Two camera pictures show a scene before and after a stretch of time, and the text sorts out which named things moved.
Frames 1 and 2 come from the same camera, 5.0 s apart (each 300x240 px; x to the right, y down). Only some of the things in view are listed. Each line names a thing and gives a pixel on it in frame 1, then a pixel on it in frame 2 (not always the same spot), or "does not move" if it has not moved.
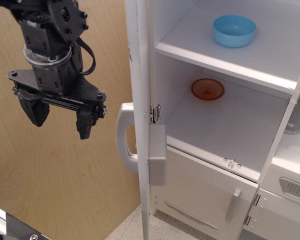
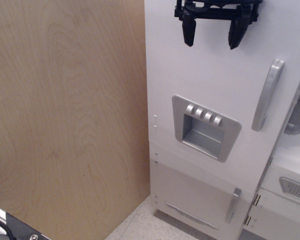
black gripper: (57, 77) → (242, 11)
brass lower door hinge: (257, 199) does not move
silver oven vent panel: (295, 188) does not move
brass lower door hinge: (248, 220) does not move
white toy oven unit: (282, 211) does not move
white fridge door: (138, 13) → (230, 82)
